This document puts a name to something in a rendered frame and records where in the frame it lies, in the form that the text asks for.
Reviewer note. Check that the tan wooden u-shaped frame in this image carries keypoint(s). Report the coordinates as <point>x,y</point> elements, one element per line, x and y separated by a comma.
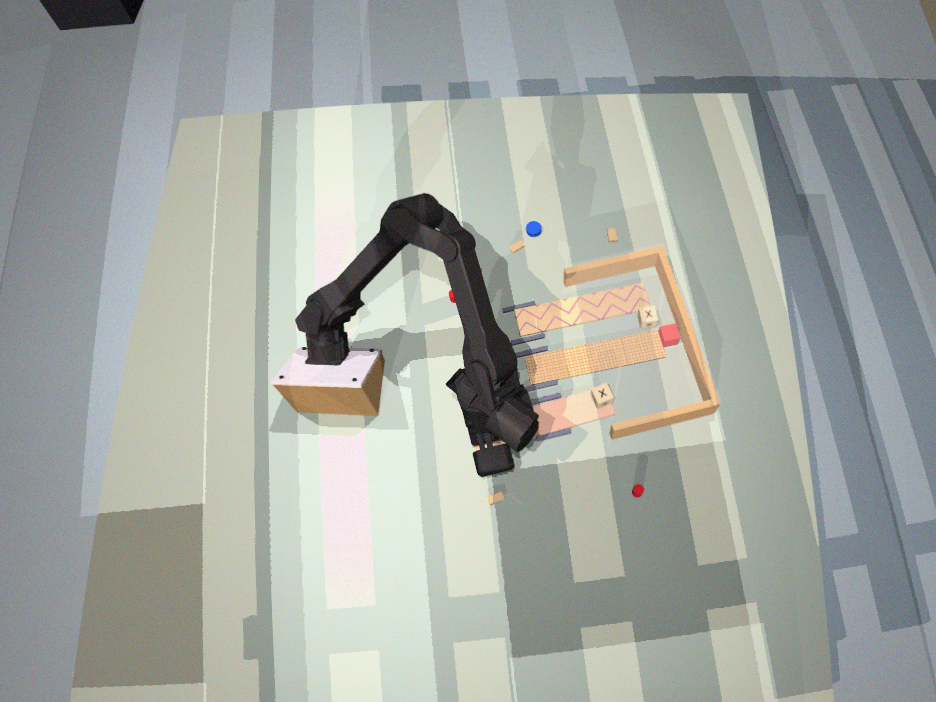
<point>647,355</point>

